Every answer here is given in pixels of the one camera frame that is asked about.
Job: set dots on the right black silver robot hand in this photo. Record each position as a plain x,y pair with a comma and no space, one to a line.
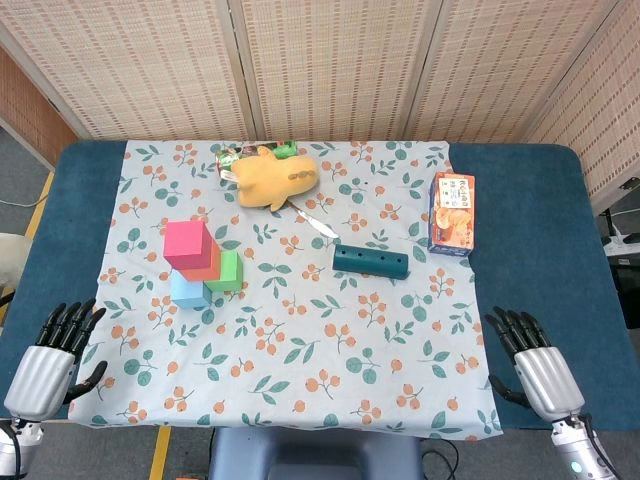
547,380

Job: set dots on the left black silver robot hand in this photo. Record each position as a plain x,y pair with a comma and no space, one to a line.
42,372

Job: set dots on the light blue cube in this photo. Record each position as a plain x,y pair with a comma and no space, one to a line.
187,292

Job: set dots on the orange cube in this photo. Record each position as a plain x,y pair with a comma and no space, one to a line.
205,272

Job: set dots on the red cube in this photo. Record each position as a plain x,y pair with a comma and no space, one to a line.
187,242

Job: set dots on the green cube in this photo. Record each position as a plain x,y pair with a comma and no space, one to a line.
227,272

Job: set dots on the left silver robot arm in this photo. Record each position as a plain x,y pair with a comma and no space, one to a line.
15,447

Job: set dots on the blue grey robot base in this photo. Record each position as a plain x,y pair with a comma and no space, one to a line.
315,455

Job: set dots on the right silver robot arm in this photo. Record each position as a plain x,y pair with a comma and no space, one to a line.
580,452

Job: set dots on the orange blue cracker box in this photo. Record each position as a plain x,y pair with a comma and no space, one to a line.
452,215

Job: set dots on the teal holder with holes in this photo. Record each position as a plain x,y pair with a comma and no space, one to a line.
370,262

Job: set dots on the floral print tablecloth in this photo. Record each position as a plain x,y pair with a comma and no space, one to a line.
310,340

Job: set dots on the brown woven screen panel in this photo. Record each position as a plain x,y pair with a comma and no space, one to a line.
30,110

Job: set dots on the beige woven screen panel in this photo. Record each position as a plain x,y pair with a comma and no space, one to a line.
610,110
335,65
505,65
140,65

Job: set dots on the metal table knife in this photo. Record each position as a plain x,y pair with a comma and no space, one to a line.
315,222

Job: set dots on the green red snack bag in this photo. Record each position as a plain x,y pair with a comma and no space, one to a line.
232,155

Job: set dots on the yellow plush toy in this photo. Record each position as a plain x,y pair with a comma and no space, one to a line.
275,180

